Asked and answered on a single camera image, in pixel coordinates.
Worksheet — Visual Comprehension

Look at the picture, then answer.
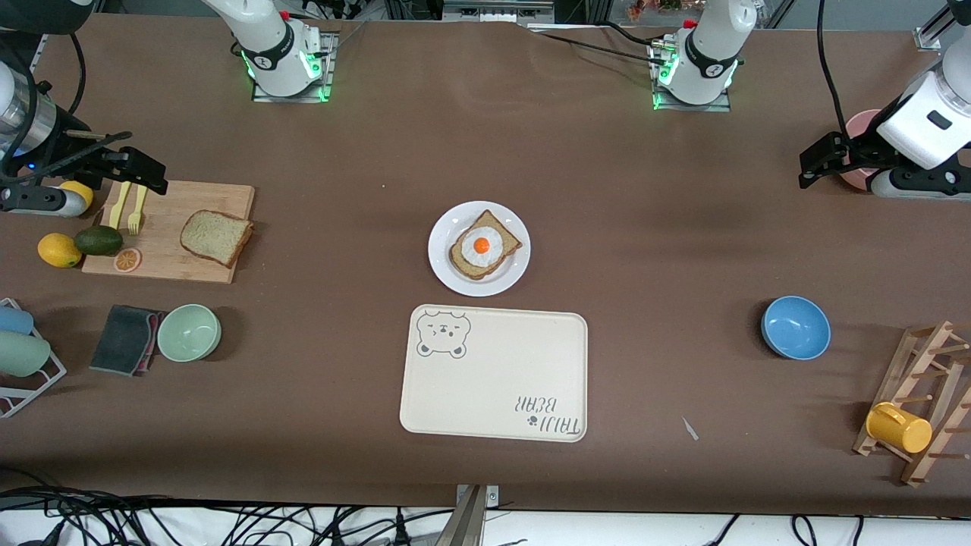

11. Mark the plain bread slice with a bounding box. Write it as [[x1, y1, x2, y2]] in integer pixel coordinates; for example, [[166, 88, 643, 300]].
[[180, 210, 255, 269]]

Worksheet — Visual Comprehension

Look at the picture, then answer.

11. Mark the white round plate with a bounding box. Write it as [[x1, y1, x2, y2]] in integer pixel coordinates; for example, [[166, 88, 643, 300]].
[[428, 201, 532, 297]]

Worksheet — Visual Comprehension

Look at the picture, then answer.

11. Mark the wooden cutting board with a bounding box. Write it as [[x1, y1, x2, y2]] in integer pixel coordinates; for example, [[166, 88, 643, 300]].
[[81, 180, 256, 285]]

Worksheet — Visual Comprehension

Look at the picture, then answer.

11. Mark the pink bowl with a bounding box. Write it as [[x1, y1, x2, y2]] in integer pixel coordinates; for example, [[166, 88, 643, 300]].
[[844, 109, 885, 192]]

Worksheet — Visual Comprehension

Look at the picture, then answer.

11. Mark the yellow lemon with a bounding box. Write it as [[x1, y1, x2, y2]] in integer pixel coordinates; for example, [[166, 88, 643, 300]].
[[59, 180, 94, 212], [38, 233, 83, 268]]

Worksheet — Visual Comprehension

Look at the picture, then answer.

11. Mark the yellow plastic fork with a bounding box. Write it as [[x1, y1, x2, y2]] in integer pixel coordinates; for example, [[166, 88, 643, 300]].
[[127, 184, 149, 235]]

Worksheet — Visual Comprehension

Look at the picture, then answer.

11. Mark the yellow plastic knife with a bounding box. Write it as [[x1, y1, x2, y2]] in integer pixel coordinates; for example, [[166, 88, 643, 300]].
[[108, 180, 132, 231]]

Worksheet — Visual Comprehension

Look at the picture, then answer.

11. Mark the green avocado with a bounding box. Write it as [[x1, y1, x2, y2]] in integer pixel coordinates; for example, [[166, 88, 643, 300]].
[[74, 225, 124, 257]]

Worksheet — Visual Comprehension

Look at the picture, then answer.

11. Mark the blue bowl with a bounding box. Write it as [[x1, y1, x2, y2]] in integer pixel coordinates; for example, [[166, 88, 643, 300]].
[[761, 296, 831, 361]]

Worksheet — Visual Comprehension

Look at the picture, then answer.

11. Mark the pale green bowl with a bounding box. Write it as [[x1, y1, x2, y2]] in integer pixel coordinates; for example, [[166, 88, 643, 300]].
[[157, 304, 222, 362]]

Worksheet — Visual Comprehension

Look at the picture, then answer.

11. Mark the dark grey folded cloth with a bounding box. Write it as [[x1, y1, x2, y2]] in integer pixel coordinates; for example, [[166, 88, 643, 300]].
[[89, 305, 166, 378]]

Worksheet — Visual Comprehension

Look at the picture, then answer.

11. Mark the pale green cup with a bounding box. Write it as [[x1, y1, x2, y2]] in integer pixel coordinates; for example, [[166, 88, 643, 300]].
[[0, 331, 52, 378]]

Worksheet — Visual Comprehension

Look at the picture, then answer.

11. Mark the wooden mug rack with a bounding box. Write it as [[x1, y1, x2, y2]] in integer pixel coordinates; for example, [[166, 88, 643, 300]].
[[853, 321, 971, 487]]

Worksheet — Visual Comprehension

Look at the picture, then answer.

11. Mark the yellow mug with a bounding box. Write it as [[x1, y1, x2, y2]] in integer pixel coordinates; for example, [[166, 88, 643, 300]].
[[866, 402, 933, 454]]

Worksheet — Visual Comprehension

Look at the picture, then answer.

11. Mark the bread slice under egg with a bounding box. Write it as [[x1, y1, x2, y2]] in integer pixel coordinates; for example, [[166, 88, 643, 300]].
[[448, 210, 523, 281]]

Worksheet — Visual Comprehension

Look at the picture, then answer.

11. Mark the fried egg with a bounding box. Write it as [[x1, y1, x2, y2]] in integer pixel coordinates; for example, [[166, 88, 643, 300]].
[[460, 227, 504, 268]]

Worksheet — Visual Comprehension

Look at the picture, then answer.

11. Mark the grey equipment box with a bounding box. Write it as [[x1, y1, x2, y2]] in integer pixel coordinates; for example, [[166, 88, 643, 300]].
[[442, 0, 556, 24]]

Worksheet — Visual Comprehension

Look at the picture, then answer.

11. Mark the cream bear print tray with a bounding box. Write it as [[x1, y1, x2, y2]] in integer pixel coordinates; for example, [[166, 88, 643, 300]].
[[399, 304, 589, 443]]

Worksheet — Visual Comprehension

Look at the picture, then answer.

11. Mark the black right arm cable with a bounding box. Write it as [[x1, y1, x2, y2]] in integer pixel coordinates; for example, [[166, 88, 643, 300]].
[[0, 32, 134, 187]]

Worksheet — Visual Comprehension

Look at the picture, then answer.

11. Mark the aluminium frame profile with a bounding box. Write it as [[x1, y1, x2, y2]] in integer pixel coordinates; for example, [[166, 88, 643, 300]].
[[914, 0, 971, 52]]

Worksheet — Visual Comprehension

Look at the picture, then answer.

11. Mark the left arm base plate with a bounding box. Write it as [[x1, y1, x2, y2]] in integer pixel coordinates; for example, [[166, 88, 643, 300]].
[[651, 38, 733, 113]]

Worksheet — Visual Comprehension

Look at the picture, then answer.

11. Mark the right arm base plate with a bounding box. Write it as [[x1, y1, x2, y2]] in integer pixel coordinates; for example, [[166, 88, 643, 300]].
[[252, 30, 338, 103]]

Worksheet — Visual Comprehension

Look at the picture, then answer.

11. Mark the white wire cup rack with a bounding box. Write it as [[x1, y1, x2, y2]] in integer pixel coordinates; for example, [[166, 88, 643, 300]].
[[0, 298, 68, 419]]

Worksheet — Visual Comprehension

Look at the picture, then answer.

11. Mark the black table cable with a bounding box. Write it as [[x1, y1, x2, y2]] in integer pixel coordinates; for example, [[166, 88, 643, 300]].
[[531, 27, 668, 65]]

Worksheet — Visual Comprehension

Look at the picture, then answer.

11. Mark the black floor cable bundle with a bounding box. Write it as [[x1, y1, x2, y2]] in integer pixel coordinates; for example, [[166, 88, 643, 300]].
[[0, 485, 456, 546]]

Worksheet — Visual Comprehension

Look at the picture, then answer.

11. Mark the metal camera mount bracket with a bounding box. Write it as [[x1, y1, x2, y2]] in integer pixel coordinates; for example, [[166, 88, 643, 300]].
[[436, 484, 501, 546]]

